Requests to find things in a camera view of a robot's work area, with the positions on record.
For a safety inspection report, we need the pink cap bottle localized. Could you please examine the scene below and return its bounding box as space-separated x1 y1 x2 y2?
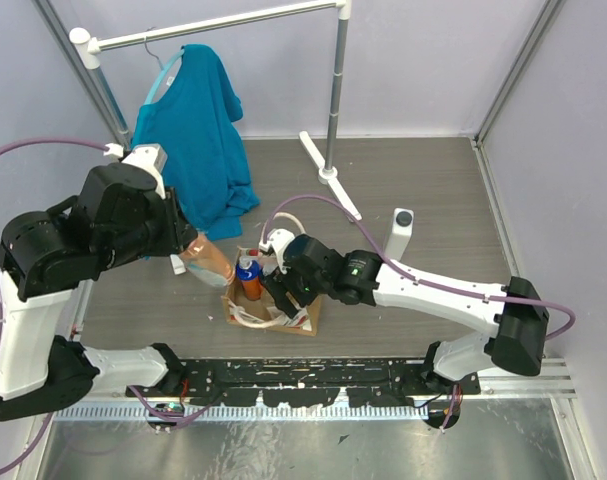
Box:
170 233 234 288

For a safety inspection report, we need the white bottle grey cap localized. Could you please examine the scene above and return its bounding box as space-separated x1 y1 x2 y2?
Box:
384 208 414 261

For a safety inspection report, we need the white metal clothes rack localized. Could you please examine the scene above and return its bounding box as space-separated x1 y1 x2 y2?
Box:
68 1 362 220

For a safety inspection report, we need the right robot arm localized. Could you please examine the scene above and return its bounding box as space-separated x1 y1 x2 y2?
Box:
259 229 549 394

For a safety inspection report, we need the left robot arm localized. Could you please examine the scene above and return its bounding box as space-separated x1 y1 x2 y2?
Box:
0 163 198 422

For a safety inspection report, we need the burlap canvas bag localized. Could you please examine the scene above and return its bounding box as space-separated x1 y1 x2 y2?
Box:
221 226 322 336

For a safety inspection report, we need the blue pump bottle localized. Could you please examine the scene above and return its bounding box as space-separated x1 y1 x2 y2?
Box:
235 255 262 301

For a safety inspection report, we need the teal t-shirt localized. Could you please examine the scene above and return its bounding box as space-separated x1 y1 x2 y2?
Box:
132 44 260 241

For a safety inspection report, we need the light blue clothes hanger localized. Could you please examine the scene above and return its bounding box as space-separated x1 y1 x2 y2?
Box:
144 48 184 105

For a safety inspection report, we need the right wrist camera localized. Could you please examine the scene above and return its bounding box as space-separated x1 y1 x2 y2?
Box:
259 228 296 271

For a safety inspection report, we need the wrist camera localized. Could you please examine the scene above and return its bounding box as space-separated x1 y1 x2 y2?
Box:
103 143 167 177
259 228 296 271

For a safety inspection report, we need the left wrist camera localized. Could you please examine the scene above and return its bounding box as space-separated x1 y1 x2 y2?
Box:
103 143 167 177

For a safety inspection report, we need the white cable duct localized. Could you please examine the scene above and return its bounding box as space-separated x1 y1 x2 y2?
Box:
54 401 428 422

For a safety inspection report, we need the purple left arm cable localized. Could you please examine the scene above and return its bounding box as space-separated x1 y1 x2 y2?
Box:
0 138 219 474

